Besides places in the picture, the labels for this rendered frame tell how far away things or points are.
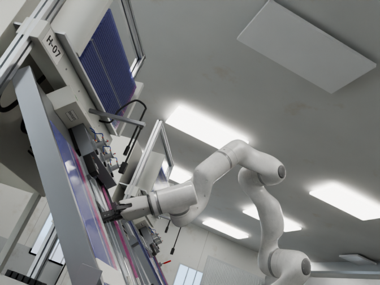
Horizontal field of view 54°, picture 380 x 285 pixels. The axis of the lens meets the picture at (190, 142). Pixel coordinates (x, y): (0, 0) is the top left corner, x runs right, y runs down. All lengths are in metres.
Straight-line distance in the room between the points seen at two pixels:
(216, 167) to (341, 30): 2.59
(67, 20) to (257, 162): 0.90
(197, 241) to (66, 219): 10.95
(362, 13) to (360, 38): 0.28
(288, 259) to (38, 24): 1.25
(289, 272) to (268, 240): 0.15
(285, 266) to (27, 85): 1.15
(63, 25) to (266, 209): 1.06
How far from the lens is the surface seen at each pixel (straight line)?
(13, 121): 1.49
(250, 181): 1.58
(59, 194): 0.98
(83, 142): 1.40
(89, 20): 1.45
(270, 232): 1.61
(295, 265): 1.59
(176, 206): 1.27
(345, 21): 3.66
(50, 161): 1.02
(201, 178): 1.35
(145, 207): 1.26
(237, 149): 1.46
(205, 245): 11.93
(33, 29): 1.27
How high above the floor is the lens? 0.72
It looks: 25 degrees up
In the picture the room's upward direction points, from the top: 20 degrees clockwise
